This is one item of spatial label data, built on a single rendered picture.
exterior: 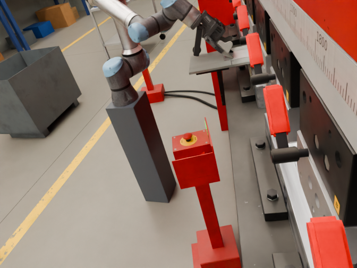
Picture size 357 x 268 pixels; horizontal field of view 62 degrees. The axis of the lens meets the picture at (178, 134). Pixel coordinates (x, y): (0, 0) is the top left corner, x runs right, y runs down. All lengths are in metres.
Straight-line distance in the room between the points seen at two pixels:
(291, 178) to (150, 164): 1.22
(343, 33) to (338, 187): 0.13
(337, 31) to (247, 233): 0.59
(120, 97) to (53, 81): 1.96
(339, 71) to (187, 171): 0.92
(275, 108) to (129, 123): 1.36
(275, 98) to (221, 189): 1.71
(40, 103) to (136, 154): 1.77
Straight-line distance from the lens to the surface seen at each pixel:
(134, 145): 1.78
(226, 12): 2.14
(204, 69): 1.24
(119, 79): 1.60
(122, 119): 1.68
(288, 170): 0.76
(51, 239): 2.29
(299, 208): 0.68
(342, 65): 0.25
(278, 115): 0.37
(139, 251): 1.91
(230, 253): 1.63
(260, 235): 0.76
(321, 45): 0.29
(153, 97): 3.23
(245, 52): 1.32
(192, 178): 1.16
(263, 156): 0.90
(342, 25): 0.24
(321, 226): 0.23
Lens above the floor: 1.50
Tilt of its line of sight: 34 degrees down
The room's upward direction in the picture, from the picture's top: 16 degrees counter-clockwise
